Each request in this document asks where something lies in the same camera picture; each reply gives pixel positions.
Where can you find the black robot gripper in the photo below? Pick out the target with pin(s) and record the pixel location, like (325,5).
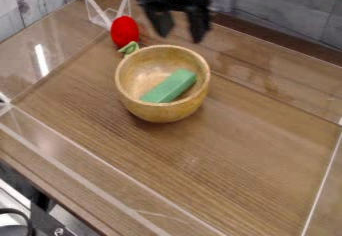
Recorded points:
(158,10)

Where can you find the brown wooden bowl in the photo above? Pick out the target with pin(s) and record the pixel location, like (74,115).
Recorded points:
(145,69)

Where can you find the green rectangular block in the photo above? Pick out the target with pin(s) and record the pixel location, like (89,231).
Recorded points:
(172,87)

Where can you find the red felt strawberry toy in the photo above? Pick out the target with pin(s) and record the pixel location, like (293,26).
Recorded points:
(126,35)

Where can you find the clear acrylic triangular bracket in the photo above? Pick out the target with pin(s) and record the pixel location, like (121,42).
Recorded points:
(105,17)

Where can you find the clear acrylic tray enclosure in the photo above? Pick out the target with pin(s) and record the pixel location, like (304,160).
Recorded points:
(248,168)

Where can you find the black metal bracket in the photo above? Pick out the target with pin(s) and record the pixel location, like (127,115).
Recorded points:
(46,225)

